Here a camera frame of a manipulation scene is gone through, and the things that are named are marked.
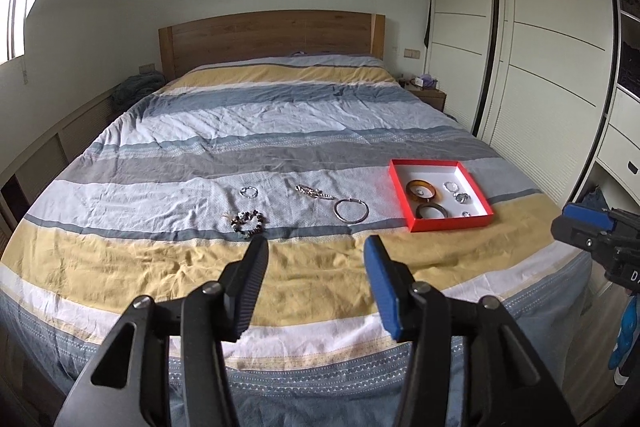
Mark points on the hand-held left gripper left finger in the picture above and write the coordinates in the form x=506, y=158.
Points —
x=247, y=287

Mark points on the blue fabric heap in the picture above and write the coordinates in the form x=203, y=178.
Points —
x=595, y=198

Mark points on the red cardboard box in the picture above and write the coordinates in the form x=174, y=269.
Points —
x=452, y=223

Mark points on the beige wall switch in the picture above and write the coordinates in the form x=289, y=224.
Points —
x=411, y=54

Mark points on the white drawer unit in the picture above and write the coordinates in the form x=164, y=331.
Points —
x=622, y=142

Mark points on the grey crumpled cloth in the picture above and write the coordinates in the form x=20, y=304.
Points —
x=135, y=89

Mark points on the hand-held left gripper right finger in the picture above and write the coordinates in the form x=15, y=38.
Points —
x=385, y=287

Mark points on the wooden bed with striped duvet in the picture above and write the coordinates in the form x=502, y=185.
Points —
x=200, y=147

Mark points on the white sliding wardrobe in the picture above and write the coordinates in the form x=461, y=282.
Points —
x=540, y=57

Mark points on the wooden nightstand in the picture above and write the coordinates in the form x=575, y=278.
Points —
x=430, y=98

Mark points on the brown gold bangle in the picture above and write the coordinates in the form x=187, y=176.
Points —
x=419, y=212

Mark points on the thin silver hoop bangle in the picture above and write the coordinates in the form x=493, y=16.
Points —
x=336, y=212

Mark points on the low beige wall cabinet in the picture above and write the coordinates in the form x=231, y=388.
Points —
x=60, y=142

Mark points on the beige wall socket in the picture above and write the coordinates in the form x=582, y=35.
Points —
x=146, y=68

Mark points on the amber translucent bangle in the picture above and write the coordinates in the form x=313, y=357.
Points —
x=409, y=192

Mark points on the purple tissue box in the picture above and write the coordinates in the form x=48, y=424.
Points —
x=428, y=81

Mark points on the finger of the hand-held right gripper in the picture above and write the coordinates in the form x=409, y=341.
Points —
x=582, y=213
x=627, y=222

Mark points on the person's blue patterned clothing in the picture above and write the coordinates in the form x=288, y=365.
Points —
x=627, y=342

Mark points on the wooden headboard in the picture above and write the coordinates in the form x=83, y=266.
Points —
x=270, y=34

